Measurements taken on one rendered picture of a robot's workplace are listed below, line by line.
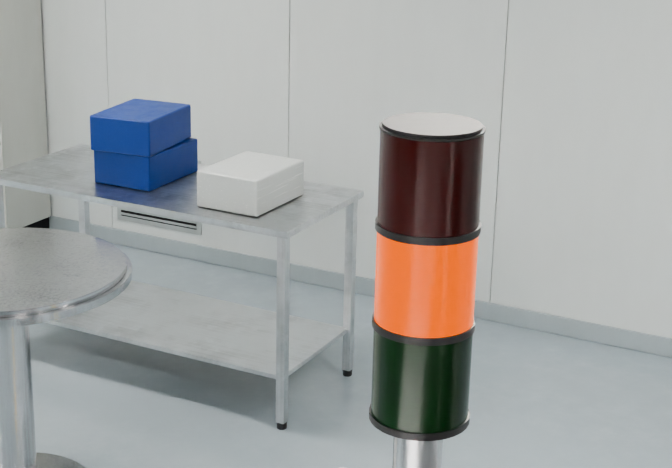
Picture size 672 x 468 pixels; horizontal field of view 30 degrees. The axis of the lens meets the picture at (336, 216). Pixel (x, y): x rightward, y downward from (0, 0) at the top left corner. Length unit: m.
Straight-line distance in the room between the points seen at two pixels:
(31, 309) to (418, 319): 3.70
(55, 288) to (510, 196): 2.78
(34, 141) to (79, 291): 3.46
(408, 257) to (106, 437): 4.86
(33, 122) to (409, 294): 7.19
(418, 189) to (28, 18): 7.09
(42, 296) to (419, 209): 3.81
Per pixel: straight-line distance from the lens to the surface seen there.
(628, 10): 6.07
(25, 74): 7.65
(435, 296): 0.59
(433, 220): 0.58
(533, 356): 6.26
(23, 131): 7.69
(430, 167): 0.57
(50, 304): 4.29
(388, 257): 0.59
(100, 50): 7.50
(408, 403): 0.61
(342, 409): 5.61
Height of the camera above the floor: 2.48
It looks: 17 degrees down
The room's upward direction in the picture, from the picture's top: 1 degrees clockwise
